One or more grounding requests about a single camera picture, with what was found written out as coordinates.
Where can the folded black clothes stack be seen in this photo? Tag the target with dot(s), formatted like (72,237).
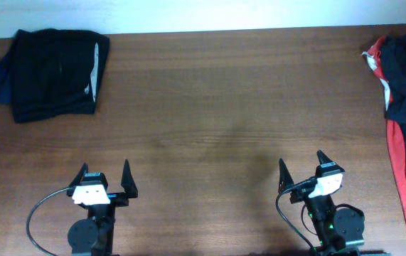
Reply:
(52,72)

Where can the white garment under red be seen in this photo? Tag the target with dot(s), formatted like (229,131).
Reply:
(373,61)

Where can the red shirt pile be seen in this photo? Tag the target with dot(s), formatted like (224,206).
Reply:
(396,145)

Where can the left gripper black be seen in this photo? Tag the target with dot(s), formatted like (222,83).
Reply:
(126,181)

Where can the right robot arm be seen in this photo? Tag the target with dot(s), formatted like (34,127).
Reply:
(339,228)

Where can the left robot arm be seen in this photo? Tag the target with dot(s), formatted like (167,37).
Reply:
(94,235)

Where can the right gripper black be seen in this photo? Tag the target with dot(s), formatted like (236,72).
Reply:
(285,179)

